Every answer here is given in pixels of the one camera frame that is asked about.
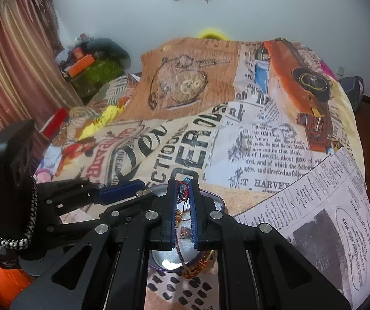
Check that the striped patchwork cloth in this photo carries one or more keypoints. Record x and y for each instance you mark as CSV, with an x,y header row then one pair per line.
x,y
117,87

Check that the newspaper print blanket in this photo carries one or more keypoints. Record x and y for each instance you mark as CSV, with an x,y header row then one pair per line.
x,y
269,135

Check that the orange cloth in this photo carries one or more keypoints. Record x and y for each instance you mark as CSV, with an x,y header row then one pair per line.
x,y
7,284

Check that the striped brown curtain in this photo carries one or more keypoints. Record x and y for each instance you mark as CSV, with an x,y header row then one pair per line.
x,y
10,71

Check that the orange box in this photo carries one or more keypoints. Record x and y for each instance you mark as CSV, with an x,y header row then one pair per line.
x,y
81,65

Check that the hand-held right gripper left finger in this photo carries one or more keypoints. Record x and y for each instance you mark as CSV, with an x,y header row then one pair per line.
x,y
173,219

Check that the yellow cloth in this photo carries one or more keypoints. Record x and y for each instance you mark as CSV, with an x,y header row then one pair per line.
x,y
102,119

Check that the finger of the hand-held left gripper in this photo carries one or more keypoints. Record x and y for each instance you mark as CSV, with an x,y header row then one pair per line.
x,y
123,209
120,190

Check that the purple heart-shaped tin box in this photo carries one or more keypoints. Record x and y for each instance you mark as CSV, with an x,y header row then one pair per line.
x,y
169,260

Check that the yellow plastic stool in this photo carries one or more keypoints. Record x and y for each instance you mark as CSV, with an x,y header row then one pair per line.
x,y
212,34

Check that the white wall socket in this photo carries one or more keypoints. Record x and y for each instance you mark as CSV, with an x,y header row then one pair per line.
x,y
340,70

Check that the pink cloth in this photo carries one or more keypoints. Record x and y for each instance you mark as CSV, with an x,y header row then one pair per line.
x,y
328,69

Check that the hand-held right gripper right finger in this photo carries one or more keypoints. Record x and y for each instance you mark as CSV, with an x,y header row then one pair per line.
x,y
195,219

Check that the small red box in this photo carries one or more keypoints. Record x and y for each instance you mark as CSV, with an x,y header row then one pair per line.
x,y
78,51

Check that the green patterned bag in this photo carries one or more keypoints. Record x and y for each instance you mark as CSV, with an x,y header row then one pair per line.
x,y
98,77

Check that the dark backpack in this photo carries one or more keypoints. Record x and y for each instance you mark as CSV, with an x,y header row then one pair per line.
x,y
352,92

